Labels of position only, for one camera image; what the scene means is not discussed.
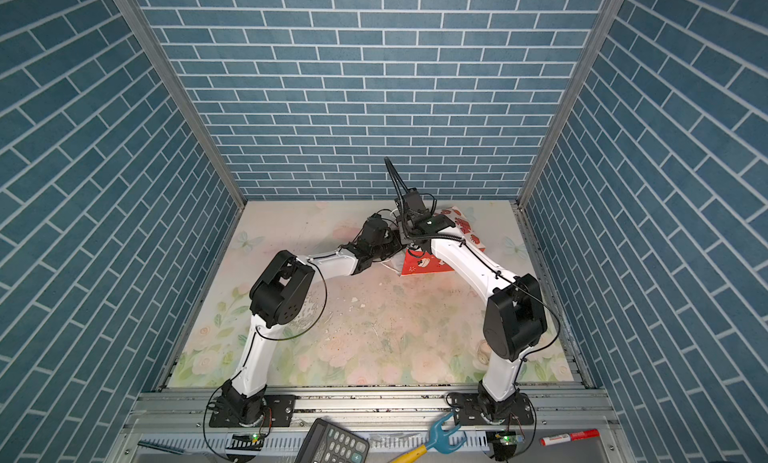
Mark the aluminium front rail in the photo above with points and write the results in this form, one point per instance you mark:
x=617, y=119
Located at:
x=173, y=425

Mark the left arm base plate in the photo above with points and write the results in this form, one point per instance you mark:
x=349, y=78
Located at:
x=260, y=411

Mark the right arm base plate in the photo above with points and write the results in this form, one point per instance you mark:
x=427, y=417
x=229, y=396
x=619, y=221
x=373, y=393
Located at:
x=475, y=409

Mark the red white paper bag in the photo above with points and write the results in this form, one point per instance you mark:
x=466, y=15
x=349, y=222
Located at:
x=418, y=262

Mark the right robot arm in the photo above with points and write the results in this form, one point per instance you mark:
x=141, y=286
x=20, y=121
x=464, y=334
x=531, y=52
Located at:
x=515, y=318

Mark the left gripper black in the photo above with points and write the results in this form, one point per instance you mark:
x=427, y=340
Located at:
x=393, y=236

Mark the blue yellow clamp tool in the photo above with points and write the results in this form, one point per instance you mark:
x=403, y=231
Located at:
x=439, y=439

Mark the black calculator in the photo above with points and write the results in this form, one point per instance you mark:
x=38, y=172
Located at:
x=327, y=442

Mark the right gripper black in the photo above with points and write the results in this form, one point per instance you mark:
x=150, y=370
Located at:
x=402, y=232

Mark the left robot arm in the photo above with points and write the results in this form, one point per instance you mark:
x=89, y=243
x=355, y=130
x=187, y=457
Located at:
x=277, y=297

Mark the beige shell sticker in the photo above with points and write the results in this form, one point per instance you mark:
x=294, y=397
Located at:
x=482, y=355

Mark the red marker pen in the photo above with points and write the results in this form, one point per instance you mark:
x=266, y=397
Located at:
x=569, y=437

